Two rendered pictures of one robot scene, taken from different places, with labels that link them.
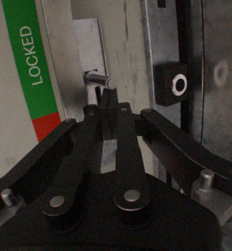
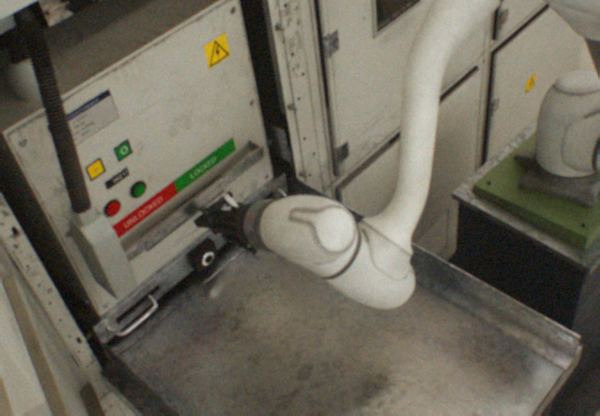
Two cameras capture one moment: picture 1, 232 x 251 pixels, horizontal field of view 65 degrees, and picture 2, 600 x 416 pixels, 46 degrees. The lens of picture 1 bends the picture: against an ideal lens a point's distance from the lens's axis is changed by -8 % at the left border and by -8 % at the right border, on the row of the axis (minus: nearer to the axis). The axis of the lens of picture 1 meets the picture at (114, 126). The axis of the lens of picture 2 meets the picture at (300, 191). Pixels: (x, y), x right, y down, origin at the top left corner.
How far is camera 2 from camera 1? 1.28 m
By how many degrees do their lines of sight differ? 58
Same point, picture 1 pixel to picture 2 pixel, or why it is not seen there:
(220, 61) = (235, 272)
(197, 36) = (234, 253)
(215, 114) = (204, 295)
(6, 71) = (195, 158)
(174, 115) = (179, 275)
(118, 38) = not seen: hidden behind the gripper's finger
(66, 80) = (207, 193)
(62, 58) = (215, 187)
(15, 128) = (169, 173)
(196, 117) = (187, 293)
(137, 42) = not seen: hidden behind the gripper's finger
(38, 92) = (187, 178)
